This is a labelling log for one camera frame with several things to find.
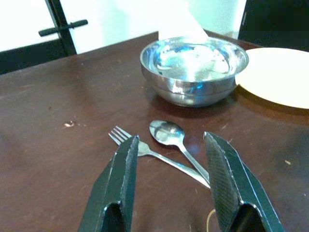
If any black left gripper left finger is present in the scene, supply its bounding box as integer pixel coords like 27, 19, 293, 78
77, 134, 140, 232

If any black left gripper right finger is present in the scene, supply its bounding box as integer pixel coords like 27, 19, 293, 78
203, 131, 285, 232

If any silver metal fork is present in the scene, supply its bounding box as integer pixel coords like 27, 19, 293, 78
108, 126, 211, 189

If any silver metal spoon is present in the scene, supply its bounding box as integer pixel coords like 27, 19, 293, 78
149, 120, 210, 186

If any stainless steel bowl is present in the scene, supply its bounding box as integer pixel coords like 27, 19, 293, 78
140, 36, 249, 108

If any cream flat plate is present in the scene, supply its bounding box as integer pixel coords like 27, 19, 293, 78
235, 47, 309, 109

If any large black panel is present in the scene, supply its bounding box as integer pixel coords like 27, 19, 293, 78
238, 0, 309, 53

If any black window frame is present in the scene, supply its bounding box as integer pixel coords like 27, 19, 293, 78
0, 0, 78, 75

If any black window handle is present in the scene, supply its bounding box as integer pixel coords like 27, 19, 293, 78
38, 19, 89, 37

